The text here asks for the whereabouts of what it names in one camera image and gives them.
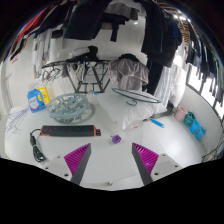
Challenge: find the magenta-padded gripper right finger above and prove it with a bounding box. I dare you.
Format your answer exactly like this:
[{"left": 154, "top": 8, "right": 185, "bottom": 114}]
[{"left": 131, "top": 142, "right": 183, "bottom": 186}]

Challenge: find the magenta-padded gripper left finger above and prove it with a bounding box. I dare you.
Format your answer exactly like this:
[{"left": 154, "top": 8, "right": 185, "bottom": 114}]
[{"left": 42, "top": 143, "right": 93, "bottom": 186}]

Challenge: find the purple charger block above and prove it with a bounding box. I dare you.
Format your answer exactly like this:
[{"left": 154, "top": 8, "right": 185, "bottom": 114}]
[{"left": 111, "top": 133, "right": 122, "bottom": 145}]

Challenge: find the black orange-ended power strip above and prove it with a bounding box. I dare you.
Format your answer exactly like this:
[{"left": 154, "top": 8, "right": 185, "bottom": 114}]
[{"left": 39, "top": 124, "right": 102, "bottom": 138}]

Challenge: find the white pillow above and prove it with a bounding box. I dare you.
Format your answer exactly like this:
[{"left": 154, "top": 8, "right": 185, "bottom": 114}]
[{"left": 96, "top": 88, "right": 168, "bottom": 131}]

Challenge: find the round teal peg hanger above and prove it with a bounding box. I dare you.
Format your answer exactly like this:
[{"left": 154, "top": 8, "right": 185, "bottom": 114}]
[{"left": 46, "top": 92, "right": 91, "bottom": 124}]

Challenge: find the pink bucket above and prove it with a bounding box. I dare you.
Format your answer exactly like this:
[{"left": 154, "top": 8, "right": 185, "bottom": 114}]
[{"left": 174, "top": 105, "right": 189, "bottom": 123}]

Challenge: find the blue plastic basket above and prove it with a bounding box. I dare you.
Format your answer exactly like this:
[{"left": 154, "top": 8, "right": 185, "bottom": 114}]
[
  {"left": 194, "top": 126, "right": 207, "bottom": 141},
  {"left": 189, "top": 119, "right": 201, "bottom": 135}
]

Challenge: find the teal hoop hanger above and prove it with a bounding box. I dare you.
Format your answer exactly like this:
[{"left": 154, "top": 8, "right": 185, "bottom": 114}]
[{"left": 111, "top": 87, "right": 162, "bottom": 107}]

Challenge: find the blue detergent bottle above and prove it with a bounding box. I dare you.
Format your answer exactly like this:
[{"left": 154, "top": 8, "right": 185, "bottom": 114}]
[{"left": 26, "top": 88, "right": 46, "bottom": 114}]

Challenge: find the yellow caution sign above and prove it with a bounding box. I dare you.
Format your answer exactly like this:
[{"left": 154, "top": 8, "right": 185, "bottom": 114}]
[{"left": 37, "top": 86, "right": 52, "bottom": 106}]

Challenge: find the black folding drying rack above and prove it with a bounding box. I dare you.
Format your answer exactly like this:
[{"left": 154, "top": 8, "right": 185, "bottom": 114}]
[{"left": 41, "top": 59, "right": 113, "bottom": 94}]

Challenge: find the grey garment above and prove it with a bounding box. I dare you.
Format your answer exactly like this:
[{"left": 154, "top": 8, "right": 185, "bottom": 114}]
[{"left": 108, "top": 58, "right": 150, "bottom": 92}]

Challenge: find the bunch of clothes hangers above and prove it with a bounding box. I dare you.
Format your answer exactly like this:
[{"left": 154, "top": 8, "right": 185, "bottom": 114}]
[{"left": 43, "top": 64, "right": 63, "bottom": 83}]

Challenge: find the white crumpled cloth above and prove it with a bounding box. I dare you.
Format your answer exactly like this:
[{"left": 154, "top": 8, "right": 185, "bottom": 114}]
[{"left": 71, "top": 46, "right": 91, "bottom": 58}]

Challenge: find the black crumpled cloth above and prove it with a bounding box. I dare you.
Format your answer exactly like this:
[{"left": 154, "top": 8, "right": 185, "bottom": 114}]
[{"left": 87, "top": 45, "right": 100, "bottom": 61}]

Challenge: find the row of hanging clothes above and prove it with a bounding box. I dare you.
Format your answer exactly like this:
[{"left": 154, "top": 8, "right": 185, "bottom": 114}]
[{"left": 6, "top": 0, "right": 224, "bottom": 114}]

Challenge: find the blue-handled brush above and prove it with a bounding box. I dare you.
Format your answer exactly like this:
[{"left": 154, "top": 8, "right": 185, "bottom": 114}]
[{"left": 150, "top": 118, "right": 166, "bottom": 129}]

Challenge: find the pile of wire hangers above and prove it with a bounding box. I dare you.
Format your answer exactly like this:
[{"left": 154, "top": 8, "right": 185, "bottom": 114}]
[{"left": 3, "top": 106, "right": 31, "bottom": 139}]

